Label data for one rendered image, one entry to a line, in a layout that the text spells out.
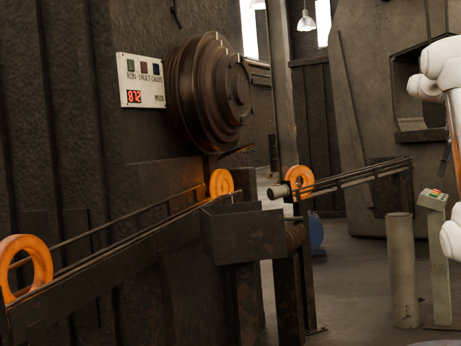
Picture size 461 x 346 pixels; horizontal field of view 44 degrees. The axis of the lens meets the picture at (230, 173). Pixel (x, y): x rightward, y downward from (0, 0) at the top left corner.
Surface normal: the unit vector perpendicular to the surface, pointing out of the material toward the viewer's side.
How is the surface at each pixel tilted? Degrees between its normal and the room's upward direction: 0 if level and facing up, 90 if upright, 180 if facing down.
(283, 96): 90
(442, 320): 90
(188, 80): 82
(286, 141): 90
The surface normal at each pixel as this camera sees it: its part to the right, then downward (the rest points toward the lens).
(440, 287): -0.41, 0.08
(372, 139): -0.62, 0.10
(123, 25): 0.91, -0.06
